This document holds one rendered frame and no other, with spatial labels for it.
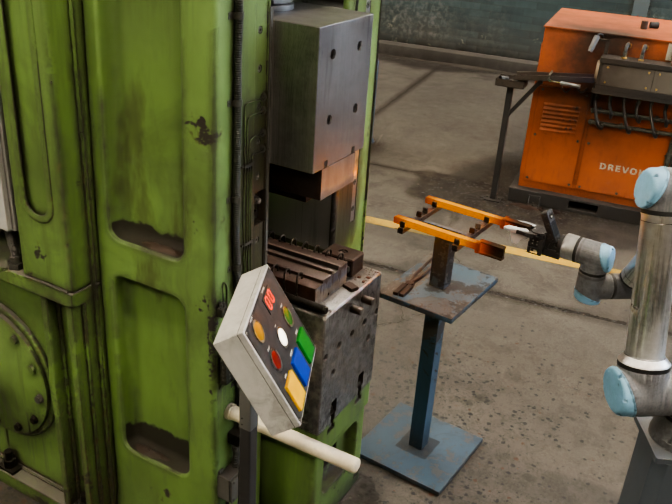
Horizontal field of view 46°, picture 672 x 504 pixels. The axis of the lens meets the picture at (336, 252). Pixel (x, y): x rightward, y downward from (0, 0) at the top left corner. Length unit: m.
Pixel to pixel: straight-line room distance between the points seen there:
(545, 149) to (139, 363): 3.88
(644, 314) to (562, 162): 3.50
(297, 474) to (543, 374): 1.58
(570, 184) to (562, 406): 2.46
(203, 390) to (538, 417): 1.76
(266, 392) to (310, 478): 0.97
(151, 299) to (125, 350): 0.23
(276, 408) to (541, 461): 1.78
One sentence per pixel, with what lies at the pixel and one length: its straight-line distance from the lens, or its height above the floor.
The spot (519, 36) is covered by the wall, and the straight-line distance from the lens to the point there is 9.86.
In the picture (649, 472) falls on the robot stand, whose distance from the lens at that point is 2.72.
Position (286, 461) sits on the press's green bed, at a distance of 2.80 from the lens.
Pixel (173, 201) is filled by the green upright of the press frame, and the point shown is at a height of 1.27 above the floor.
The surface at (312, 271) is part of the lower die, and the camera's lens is 2.48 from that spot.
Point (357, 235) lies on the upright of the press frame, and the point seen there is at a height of 0.91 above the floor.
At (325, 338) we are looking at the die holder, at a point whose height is 0.84.
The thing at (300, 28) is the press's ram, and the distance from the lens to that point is 2.13.
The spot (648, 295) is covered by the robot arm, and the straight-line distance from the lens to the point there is 2.43.
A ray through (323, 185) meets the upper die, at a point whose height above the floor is 1.31.
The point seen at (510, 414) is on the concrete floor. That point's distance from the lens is 3.66.
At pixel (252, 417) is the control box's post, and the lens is 2.11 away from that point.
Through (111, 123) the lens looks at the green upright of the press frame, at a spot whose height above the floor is 1.46.
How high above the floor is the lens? 2.14
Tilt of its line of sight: 26 degrees down
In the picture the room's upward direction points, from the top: 4 degrees clockwise
